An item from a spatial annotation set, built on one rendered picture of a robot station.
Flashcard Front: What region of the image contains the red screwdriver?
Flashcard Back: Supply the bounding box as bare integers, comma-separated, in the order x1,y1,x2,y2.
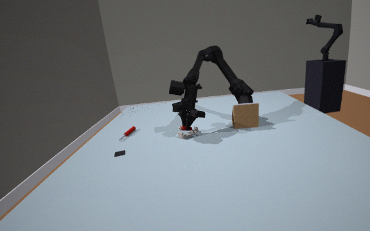
119,126,136,140

